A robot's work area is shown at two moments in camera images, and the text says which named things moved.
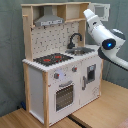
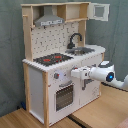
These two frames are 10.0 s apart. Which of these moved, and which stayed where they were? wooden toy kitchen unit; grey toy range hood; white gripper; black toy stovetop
Moved: white gripper
Stayed: wooden toy kitchen unit; black toy stovetop; grey toy range hood
